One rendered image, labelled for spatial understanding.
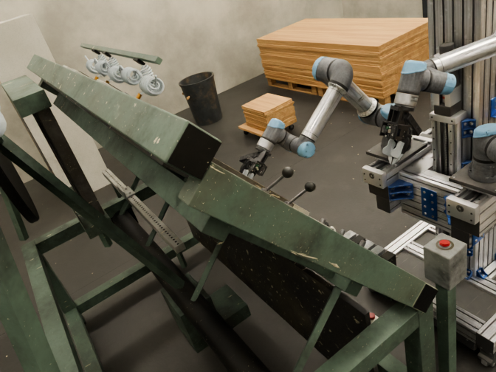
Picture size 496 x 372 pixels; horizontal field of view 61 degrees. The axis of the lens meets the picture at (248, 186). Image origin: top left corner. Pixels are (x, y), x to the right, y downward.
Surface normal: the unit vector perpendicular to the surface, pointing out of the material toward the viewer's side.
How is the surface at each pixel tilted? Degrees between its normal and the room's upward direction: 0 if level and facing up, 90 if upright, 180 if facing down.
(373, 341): 0
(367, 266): 90
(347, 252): 90
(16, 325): 83
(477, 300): 0
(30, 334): 97
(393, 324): 0
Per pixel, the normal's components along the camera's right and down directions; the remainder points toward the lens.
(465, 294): -0.25, -0.83
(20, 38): 0.55, 0.30
